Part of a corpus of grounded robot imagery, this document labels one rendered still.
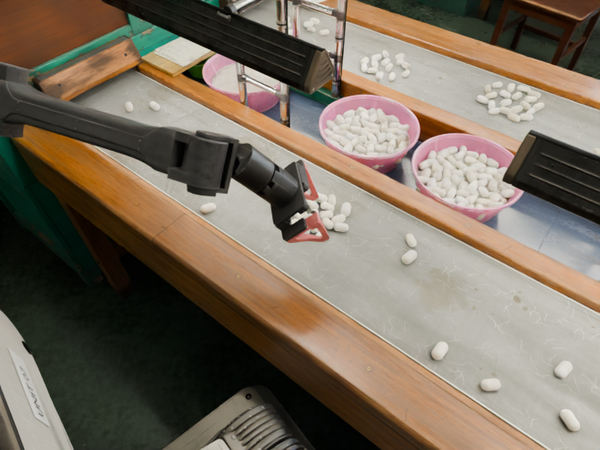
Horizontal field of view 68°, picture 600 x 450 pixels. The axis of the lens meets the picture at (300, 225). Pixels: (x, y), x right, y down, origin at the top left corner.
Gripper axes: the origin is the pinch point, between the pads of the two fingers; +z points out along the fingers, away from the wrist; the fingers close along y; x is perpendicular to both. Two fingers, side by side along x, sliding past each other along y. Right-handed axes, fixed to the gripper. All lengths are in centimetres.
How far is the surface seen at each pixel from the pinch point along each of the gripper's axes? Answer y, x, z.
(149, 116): -58, -39, -10
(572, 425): 36, 17, 34
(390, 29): -92, 24, 38
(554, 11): -156, 90, 132
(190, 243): -9.2, -28.5, -4.6
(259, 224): -14.2, -18.7, 6.7
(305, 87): -17.7, 9.7, -10.8
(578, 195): 15.3, 34.7, 8.3
